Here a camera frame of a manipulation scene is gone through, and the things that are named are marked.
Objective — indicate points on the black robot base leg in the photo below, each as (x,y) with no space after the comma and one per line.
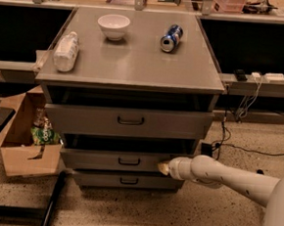
(260,171)

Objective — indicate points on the black power adapter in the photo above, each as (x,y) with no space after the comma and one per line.
(206,149)

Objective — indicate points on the black left base leg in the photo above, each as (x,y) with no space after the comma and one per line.
(60,182)

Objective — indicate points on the blue soda can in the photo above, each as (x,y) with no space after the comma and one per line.
(171,39)

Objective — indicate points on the green snack bag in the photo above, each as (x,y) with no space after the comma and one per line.
(44,136)

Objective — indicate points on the white power strip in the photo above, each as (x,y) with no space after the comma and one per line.
(274,77)

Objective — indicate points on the clear plastic water bottle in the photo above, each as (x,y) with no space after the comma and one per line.
(65,52)

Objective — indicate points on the pink plastic bin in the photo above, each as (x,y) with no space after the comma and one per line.
(228,6)

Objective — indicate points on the white ceramic bowl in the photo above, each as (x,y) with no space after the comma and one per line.
(114,27)

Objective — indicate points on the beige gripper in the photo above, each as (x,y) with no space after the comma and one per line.
(175,169)

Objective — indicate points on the black small device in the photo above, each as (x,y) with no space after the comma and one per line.
(240,75)

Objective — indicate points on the grey drawer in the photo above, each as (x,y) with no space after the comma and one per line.
(104,179)
(129,122)
(121,153)

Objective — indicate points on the grey bottom drawer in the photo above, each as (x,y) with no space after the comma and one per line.
(104,179)

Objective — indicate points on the brown cardboard box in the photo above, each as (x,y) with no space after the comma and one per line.
(21,157)

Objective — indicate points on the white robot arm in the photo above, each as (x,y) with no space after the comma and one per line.
(265,190)

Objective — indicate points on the grey top drawer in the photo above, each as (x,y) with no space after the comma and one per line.
(129,122)

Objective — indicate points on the grey drawer cabinet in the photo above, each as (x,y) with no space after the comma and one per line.
(135,72)

